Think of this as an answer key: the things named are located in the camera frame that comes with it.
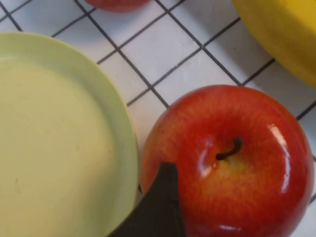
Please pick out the yellow plastic plate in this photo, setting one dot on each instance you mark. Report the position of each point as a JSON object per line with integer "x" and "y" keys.
{"x": 54, "y": 138}

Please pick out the long straight yellow banana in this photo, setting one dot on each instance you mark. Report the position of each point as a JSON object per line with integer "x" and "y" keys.
{"x": 284, "y": 32}

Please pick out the red apple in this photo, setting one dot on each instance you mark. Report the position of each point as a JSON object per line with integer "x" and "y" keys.
{"x": 242, "y": 187}
{"x": 118, "y": 4}

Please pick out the white grid-pattern tablecloth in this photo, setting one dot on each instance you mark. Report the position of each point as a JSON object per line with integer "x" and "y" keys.
{"x": 160, "y": 49}

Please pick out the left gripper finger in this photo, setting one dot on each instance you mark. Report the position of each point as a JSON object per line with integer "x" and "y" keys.
{"x": 160, "y": 212}

